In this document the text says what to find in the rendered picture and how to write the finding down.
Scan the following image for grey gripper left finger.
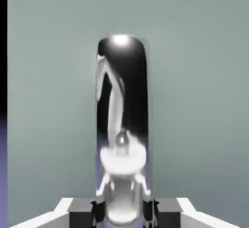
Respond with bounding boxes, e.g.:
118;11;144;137
8;197;107;228

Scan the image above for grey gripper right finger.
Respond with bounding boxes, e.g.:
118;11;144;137
142;197;239;228

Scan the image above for grey-green cabinet door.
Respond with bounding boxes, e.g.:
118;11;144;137
7;0;249;228

